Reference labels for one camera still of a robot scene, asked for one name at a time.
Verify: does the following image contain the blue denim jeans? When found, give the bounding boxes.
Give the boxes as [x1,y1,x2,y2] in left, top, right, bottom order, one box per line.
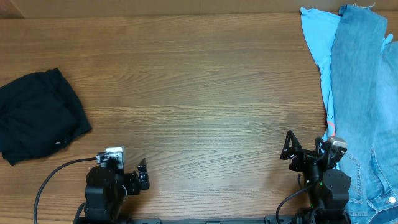
[331,5,397,223]

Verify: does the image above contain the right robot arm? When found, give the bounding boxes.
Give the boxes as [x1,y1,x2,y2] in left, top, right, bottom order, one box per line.
[275,130,351,223]

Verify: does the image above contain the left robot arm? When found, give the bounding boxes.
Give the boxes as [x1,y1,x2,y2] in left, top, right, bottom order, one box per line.
[73,157,150,224]

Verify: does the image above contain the black folded garment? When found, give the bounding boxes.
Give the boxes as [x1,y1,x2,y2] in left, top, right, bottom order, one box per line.
[1,68,92,166]

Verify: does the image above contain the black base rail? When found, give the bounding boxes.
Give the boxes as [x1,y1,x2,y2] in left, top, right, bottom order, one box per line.
[130,214,299,224]

